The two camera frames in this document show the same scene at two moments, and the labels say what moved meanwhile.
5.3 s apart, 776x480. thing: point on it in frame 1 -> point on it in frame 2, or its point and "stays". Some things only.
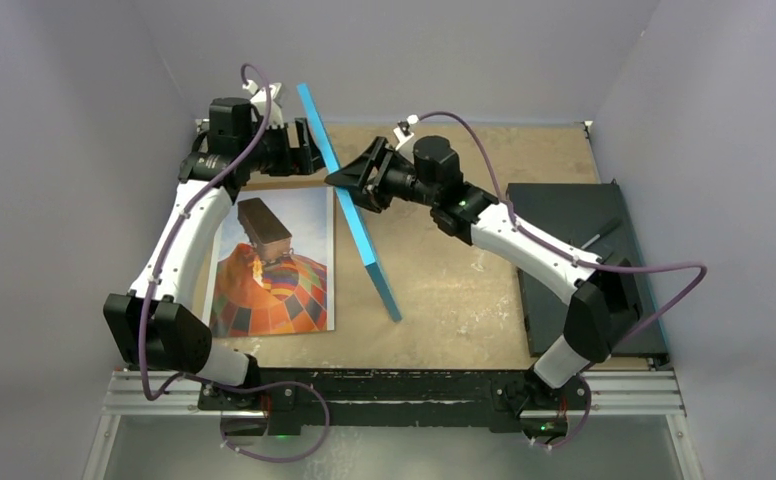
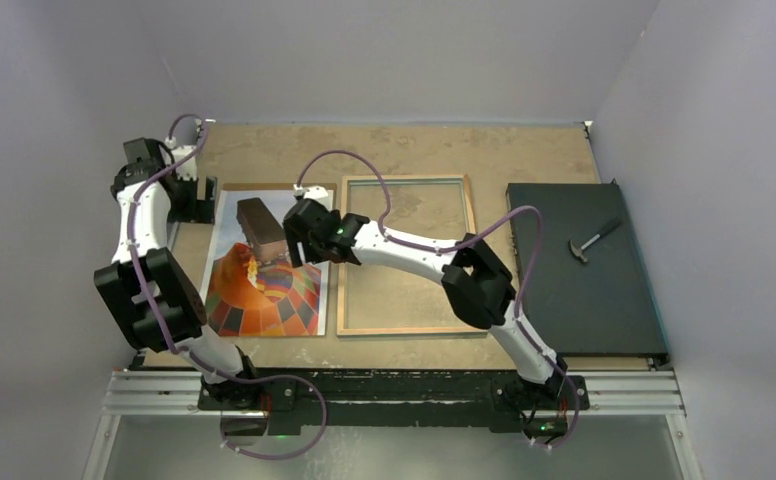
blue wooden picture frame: [352, 215] -> [383, 298]
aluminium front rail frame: [619, 393] stays
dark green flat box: [592, 216] stays
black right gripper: [371, 194] -> [296, 237]
